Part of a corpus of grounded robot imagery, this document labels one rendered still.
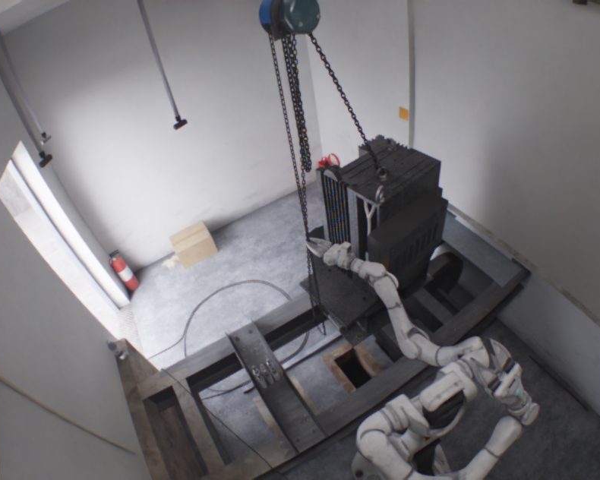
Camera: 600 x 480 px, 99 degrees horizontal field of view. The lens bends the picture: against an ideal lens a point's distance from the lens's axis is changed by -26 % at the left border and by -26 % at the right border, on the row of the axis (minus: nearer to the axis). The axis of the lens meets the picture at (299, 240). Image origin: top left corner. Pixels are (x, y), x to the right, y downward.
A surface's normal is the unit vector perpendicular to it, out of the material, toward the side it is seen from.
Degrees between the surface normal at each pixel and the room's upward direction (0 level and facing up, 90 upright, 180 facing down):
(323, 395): 0
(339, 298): 0
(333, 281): 0
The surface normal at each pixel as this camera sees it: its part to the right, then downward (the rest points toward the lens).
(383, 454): 0.15, -0.27
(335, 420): -0.15, -0.70
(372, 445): -0.07, -0.49
